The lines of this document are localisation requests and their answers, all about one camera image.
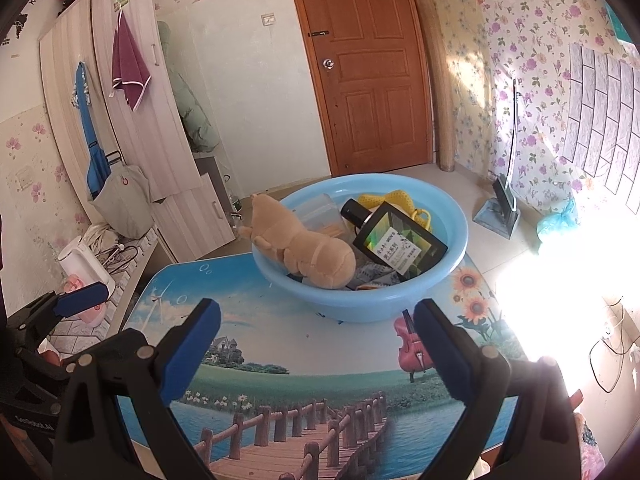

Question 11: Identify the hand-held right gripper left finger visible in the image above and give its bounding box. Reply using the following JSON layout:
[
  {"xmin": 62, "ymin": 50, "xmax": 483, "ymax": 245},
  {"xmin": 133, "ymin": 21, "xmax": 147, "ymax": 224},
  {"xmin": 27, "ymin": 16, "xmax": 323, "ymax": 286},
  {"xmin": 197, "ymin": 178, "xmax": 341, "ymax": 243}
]
[{"xmin": 52, "ymin": 298, "xmax": 222, "ymax": 480}]

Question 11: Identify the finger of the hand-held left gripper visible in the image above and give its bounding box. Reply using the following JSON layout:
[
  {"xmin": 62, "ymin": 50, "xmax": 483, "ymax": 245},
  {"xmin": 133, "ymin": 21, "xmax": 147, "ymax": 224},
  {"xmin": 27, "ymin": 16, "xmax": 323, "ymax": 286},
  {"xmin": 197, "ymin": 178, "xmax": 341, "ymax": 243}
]
[
  {"xmin": 7, "ymin": 282, "xmax": 112, "ymax": 348},
  {"xmin": 12, "ymin": 340, "xmax": 81, "ymax": 386}
]

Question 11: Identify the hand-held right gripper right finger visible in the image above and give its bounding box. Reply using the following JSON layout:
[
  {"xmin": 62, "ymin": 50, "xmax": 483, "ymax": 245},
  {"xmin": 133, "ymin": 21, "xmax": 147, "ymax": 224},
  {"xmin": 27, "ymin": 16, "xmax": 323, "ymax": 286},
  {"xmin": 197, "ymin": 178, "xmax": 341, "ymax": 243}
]
[{"xmin": 412, "ymin": 298, "xmax": 583, "ymax": 480}]

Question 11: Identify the light blue plastic basin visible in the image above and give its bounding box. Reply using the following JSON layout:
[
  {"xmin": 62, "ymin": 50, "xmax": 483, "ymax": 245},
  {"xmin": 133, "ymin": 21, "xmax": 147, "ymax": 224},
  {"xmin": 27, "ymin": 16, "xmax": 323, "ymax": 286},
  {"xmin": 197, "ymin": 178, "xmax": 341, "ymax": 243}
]
[{"xmin": 251, "ymin": 173, "xmax": 468, "ymax": 323}]

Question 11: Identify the grey patterned packet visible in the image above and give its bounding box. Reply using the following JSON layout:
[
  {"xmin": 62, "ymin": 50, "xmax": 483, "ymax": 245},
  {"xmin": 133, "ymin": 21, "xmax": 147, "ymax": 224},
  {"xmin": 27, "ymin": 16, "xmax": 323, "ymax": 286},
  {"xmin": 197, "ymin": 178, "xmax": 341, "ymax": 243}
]
[{"xmin": 350, "ymin": 260, "xmax": 401, "ymax": 286}]

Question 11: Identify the black bottle with green label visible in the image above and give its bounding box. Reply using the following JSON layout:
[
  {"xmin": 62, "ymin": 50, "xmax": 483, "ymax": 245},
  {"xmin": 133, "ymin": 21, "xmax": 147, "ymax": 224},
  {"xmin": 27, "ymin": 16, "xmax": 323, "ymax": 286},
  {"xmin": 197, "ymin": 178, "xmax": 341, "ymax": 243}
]
[{"xmin": 341, "ymin": 198, "xmax": 448, "ymax": 283}]

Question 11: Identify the brown plush toy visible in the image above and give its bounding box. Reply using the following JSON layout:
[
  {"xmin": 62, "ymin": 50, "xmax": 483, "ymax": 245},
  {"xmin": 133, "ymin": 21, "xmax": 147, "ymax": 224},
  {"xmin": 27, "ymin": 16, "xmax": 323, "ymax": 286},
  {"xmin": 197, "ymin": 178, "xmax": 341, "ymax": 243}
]
[{"xmin": 237, "ymin": 192, "xmax": 357, "ymax": 290}]

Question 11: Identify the yellow knit toy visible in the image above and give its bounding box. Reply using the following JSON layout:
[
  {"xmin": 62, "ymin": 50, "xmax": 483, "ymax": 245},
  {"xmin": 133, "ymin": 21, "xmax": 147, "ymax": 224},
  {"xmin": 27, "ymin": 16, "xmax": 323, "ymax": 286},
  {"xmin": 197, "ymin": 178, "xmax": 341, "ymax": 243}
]
[{"xmin": 357, "ymin": 189, "xmax": 433, "ymax": 233}]

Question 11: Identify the clear box of wooden sticks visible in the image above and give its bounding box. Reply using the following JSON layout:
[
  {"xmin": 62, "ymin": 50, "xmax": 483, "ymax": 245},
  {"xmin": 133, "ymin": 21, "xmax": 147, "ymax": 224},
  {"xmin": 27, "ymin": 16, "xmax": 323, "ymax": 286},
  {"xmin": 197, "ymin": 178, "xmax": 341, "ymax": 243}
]
[{"xmin": 297, "ymin": 194, "xmax": 351, "ymax": 236}]

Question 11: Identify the scenic printed desktop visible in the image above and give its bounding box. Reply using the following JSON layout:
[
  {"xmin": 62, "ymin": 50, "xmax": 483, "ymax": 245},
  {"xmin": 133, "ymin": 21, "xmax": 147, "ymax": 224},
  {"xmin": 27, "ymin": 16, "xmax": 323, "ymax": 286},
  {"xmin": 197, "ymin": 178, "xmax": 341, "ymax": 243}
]
[{"xmin": 116, "ymin": 252, "xmax": 531, "ymax": 480}]

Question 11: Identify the pink water jug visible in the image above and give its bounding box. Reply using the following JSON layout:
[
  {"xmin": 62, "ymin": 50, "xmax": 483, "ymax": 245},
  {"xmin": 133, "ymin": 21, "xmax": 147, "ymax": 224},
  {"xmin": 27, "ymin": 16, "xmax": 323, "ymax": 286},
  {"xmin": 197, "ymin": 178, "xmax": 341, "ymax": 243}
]
[{"xmin": 62, "ymin": 272, "xmax": 108, "ymax": 326}]

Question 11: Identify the white electric kettle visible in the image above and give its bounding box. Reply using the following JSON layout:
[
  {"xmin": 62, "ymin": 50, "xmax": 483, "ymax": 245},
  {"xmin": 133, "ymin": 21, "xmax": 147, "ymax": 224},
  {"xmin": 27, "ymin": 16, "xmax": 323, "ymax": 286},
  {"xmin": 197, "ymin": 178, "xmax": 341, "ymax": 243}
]
[{"xmin": 56, "ymin": 237, "xmax": 117, "ymax": 296}]

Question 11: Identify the brick patterned side cabinet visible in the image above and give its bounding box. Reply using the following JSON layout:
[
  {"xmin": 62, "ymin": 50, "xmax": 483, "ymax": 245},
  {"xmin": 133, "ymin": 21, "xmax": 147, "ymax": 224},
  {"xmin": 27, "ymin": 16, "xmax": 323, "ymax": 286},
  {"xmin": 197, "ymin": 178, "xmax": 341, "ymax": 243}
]
[{"xmin": 47, "ymin": 227, "xmax": 168, "ymax": 356}]

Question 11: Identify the white cloth bundle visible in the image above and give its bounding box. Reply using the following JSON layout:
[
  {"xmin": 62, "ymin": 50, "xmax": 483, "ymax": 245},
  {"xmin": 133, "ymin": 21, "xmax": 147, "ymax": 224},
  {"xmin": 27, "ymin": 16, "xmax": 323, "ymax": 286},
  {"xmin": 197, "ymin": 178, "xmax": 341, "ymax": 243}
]
[{"xmin": 82, "ymin": 222, "xmax": 121, "ymax": 256}]

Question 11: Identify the beige tote bag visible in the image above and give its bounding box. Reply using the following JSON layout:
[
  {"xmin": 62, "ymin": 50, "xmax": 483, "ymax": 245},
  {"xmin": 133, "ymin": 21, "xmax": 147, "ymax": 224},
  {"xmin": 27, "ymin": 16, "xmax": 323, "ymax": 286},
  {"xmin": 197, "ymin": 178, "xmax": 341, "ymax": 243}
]
[{"xmin": 89, "ymin": 164, "xmax": 155, "ymax": 240}]

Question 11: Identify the blue hanging bag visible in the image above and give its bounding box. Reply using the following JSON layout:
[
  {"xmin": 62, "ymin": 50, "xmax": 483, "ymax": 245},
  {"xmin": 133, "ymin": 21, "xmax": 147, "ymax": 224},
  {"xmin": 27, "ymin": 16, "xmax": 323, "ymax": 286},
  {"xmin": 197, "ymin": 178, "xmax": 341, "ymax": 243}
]
[{"xmin": 75, "ymin": 61, "xmax": 112, "ymax": 200}]

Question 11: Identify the blue plastic bag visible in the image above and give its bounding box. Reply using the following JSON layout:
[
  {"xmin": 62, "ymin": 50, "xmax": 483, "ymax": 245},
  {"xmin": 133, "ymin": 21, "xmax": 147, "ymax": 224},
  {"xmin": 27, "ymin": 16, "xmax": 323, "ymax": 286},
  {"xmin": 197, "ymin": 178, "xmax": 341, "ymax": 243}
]
[{"xmin": 536, "ymin": 197, "xmax": 580, "ymax": 243}]

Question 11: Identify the white striped wardrobe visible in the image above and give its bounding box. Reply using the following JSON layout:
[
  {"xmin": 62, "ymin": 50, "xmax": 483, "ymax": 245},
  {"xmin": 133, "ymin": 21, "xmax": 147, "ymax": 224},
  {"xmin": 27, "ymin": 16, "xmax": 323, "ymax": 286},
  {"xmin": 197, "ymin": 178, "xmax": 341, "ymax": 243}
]
[{"xmin": 39, "ymin": 0, "xmax": 236, "ymax": 263}]

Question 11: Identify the pale green rolled quilt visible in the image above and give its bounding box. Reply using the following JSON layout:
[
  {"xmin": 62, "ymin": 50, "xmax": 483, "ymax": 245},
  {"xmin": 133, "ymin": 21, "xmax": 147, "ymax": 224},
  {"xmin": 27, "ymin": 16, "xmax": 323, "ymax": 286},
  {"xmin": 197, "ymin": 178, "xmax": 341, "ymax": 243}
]
[{"xmin": 157, "ymin": 21, "xmax": 221, "ymax": 153}]

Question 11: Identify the maroon towel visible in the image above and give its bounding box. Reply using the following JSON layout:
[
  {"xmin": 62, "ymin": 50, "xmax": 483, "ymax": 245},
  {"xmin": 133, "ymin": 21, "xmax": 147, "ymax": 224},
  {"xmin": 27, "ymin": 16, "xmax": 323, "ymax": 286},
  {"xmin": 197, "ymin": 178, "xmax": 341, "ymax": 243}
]
[{"xmin": 111, "ymin": 10, "xmax": 152, "ymax": 111}]

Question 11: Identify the rolled bamboo mat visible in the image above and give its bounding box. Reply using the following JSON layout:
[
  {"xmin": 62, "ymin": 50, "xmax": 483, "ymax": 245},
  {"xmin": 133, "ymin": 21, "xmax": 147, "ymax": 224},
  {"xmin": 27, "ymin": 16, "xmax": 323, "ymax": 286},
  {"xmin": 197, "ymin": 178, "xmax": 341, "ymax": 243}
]
[{"xmin": 414, "ymin": 0, "xmax": 457, "ymax": 171}]

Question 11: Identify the yellow floral panel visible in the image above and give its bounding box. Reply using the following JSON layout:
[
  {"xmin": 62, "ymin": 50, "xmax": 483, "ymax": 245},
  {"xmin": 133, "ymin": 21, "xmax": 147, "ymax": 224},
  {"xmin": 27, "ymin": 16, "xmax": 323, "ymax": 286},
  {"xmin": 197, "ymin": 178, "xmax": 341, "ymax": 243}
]
[{"xmin": 430, "ymin": 0, "xmax": 493, "ymax": 181}]

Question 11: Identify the brown wooden door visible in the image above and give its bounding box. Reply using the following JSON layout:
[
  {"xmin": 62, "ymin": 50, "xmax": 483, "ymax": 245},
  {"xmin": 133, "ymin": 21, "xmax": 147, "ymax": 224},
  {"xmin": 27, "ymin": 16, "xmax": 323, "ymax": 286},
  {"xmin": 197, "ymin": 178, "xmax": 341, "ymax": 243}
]
[{"xmin": 284, "ymin": 0, "xmax": 435, "ymax": 177}]

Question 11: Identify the black cable tangle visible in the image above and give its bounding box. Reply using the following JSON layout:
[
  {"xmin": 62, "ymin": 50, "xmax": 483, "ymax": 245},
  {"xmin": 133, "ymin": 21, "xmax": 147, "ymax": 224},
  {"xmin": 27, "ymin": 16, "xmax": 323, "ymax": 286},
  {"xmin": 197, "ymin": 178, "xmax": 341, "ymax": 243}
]
[{"xmin": 102, "ymin": 240, "xmax": 143, "ymax": 273}]

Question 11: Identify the green wall poster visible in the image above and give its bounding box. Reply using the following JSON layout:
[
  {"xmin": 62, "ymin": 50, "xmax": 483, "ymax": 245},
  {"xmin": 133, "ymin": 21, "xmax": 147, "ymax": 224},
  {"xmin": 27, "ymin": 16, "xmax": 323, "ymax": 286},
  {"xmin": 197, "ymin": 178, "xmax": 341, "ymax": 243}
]
[{"xmin": 605, "ymin": 2, "xmax": 635, "ymax": 46}]

